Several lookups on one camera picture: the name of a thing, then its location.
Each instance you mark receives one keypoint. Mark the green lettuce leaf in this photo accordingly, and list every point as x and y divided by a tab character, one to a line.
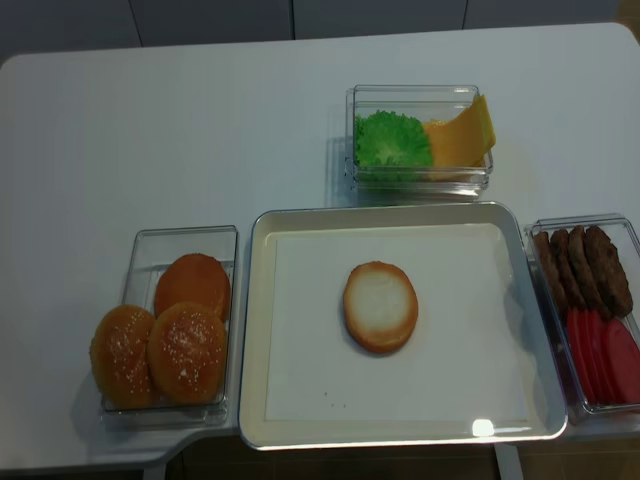
389	139

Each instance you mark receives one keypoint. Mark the clear lettuce cheese container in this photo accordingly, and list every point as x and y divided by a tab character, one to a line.
425	103

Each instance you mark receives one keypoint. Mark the bottom bun half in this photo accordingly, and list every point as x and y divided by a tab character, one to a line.
380	307

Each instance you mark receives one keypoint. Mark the white metal baking tray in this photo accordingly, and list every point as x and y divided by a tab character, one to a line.
547	411

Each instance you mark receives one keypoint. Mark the plain bun in container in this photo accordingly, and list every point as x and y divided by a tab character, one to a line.
196	278

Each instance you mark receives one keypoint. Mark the clear plastic bun container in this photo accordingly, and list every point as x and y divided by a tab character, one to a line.
154	251

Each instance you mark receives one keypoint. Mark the right sesame top bun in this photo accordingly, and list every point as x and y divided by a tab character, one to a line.
186	352

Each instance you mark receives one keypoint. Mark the sesame bun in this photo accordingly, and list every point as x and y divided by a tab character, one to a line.
118	357
186	352

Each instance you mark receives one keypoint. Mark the yellow cheese slices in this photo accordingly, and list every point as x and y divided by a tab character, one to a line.
463	141

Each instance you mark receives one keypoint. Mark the white parchment paper sheet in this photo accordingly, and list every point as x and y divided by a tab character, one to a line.
461	362

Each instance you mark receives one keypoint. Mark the brown patty far left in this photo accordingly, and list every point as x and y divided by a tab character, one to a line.
548	264

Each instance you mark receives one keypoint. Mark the brown patty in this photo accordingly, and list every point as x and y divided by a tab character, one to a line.
583	273
607	271
548	264
559	246

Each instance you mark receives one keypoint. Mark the left sesame top bun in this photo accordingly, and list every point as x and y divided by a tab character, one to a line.
118	357

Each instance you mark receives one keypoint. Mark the clear patty tomato container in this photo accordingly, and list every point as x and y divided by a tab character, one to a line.
624	237

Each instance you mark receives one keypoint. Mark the red tomato slice stack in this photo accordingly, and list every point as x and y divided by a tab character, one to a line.
586	333

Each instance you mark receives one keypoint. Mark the brown patty far right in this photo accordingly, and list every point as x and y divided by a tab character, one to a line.
607	271

